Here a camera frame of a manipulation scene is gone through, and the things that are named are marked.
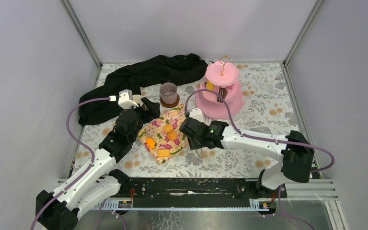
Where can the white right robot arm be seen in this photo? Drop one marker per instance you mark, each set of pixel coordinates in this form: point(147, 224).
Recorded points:
point(292, 152)

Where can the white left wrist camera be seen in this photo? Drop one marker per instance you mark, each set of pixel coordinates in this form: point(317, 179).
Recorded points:
point(125, 100)

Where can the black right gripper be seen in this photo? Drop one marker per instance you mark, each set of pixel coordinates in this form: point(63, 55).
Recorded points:
point(193, 145)

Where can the floral serving tray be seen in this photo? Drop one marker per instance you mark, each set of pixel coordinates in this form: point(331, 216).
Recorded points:
point(154, 130)

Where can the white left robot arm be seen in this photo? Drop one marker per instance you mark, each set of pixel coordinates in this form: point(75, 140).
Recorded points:
point(97, 179)

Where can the orange fish-shaped cookie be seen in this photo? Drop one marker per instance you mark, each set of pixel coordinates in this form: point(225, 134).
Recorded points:
point(151, 143)

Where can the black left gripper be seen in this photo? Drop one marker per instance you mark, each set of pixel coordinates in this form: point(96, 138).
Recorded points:
point(142, 108)

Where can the black cloth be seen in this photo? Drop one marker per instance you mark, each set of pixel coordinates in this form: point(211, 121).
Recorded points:
point(179, 70)

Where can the yellow wafer biscuit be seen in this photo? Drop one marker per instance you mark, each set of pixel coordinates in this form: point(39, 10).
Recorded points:
point(209, 86)

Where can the floral tablecloth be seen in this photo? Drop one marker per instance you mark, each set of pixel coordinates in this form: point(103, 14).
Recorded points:
point(267, 109)

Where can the chocolate wafer biscuit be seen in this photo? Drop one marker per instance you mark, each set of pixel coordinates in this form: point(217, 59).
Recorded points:
point(222, 94)

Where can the orange square cracker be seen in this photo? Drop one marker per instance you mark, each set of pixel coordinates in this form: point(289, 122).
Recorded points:
point(163, 153)

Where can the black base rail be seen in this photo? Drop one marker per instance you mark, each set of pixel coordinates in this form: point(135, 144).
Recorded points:
point(194, 192)

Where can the pink three-tier cake stand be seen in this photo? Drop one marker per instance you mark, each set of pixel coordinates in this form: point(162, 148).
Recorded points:
point(223, 74)

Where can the small orange cookie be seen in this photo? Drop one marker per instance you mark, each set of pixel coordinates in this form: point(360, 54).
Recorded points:
point(172, 135)

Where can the purple mug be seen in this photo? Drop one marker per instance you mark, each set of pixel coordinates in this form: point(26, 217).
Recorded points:
point(168, 93)

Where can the white paper cup black base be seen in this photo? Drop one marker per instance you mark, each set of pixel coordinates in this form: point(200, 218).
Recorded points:
point(137, 99)

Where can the round orange cookie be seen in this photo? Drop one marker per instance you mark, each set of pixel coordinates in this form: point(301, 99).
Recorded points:
point(168, 128)

